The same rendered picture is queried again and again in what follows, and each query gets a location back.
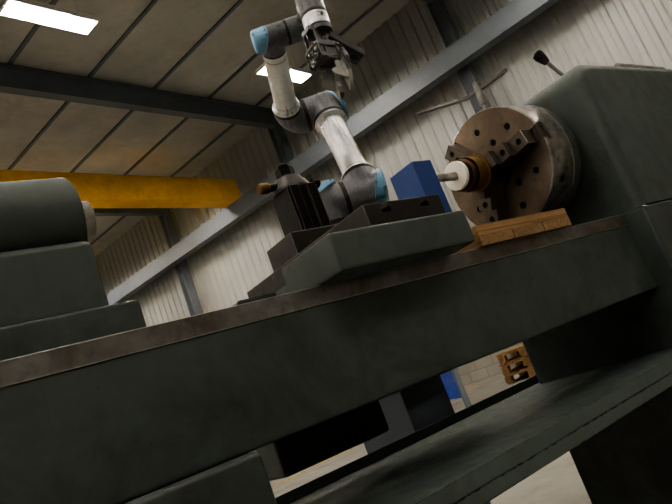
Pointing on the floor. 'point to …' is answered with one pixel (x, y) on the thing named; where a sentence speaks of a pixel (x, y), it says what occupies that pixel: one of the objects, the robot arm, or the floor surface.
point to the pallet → (515, 364)
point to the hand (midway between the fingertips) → (347, 90)
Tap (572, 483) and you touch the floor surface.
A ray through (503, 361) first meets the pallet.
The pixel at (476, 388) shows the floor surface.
